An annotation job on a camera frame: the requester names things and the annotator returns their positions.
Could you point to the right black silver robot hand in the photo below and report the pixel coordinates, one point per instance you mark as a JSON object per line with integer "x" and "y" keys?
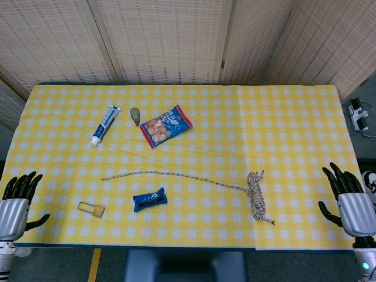
{"x": 355, "y": 211}

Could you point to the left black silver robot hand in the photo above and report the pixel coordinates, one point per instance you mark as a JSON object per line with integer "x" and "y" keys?
{"x": 11, "y": 214}

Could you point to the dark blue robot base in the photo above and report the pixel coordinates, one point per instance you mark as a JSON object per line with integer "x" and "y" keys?
{"x": 185, "y": 267}

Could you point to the black white sneaker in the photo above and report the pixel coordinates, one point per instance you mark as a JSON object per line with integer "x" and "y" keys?
{"x": 370, "y": 182}

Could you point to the brass padlock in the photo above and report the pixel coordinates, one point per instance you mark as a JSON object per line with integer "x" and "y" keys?
{"x": 99, "y": 211}

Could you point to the yellow floor tape strip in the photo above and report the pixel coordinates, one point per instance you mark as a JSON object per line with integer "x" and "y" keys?
{"x": 94, "y": 264}

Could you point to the white power strip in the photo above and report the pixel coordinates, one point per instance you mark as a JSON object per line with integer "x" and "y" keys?
{"x": 357, "y": 114}

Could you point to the yellow white checked tablecloth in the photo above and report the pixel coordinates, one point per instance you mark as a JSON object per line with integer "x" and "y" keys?
{"x": 264, "y": 132}

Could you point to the white blue toothpaste tube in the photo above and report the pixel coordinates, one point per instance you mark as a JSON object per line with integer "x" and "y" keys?
{"x": 104, "y": 124}

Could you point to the blue wrapped packet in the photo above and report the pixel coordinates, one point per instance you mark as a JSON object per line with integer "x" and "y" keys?
{"x": 148, "y": 200}

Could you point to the small grey stone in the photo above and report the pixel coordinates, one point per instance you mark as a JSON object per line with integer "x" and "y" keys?
{"x": 134, "y": 113}

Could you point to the blue red snack bag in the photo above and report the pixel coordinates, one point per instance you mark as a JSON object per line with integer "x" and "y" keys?
{"x": 164, "y": 126}

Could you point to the beige woven folding screen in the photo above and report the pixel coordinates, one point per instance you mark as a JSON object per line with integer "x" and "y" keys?
{"x": 164, "y": 38}

